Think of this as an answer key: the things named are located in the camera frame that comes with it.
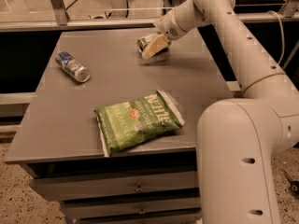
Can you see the middle drawer with knob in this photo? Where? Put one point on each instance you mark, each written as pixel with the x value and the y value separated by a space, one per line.
pixel 88 210

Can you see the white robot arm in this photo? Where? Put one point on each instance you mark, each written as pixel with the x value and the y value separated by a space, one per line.
pixel 236 138

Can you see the black caster wheel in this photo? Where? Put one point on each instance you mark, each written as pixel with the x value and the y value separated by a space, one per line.
pixel 294 184

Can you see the grey drawer cabinet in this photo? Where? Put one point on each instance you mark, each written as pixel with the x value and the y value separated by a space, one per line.
pixel 59 134

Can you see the metal railing frame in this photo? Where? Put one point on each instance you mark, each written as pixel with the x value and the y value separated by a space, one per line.
pixel 42 15

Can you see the drawer with knob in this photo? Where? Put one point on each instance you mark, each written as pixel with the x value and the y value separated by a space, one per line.
pixel 88 210
pixel 96 186

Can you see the blue silver soda can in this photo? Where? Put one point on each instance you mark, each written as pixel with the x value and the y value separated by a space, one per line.
pixel 72 67

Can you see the green kettle chips bag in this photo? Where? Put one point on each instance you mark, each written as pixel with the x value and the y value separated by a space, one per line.
pixel 129 124

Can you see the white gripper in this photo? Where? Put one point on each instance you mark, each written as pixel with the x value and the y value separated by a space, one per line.
pixel 165 25

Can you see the green 7up soda can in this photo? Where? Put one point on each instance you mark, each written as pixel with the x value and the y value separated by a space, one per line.
pixel 143 41

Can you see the top drawer with knob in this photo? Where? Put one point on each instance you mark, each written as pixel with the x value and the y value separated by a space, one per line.
pixel 96 186

